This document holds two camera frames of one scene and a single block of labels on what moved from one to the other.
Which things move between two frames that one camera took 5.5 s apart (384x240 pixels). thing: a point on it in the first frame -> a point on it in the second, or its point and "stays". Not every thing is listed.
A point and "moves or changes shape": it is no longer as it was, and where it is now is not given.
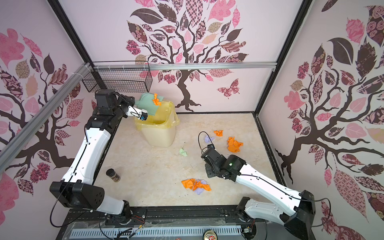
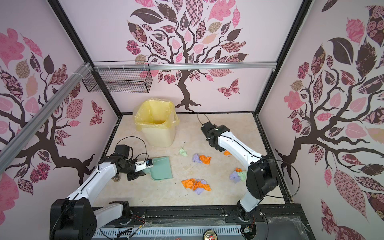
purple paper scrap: x=207 y=140 moves or changes shape
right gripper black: x=208 y=172 -> x=220 y=150
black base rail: x=169 y=216 stays
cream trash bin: x=160 y=129 stays
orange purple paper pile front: x=197 y=185 stays
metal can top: x=209 y=234 stays
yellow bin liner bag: x=165 y=118 stays
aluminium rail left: x=9 y=149 stays
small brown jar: x=111 y=172 stays
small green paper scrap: x=182 y=152 stays
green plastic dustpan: x=145 y=102 -> x=161 y=169
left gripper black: x=129 y=101 -> x=135 y=175
